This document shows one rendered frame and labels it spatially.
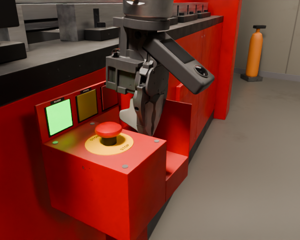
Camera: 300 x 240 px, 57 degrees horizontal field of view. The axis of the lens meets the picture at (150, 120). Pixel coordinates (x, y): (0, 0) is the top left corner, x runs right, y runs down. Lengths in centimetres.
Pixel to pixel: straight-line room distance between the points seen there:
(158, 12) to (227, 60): 203
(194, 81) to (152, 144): 11
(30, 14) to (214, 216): 118
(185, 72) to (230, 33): 200
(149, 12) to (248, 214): 127
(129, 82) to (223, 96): 209
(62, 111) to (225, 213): 119
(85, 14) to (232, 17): 169
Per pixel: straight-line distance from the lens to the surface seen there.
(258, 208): 159
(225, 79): 246
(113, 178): 37
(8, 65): 54
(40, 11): 108
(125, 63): 44
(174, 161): 52
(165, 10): 42
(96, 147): 41
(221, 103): 252
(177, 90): 127
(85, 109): 49
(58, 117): 45
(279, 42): 418
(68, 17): 81
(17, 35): 65
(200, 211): 150
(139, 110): 43
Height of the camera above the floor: 97
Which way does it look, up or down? 23 degrees down
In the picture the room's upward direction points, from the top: straight up
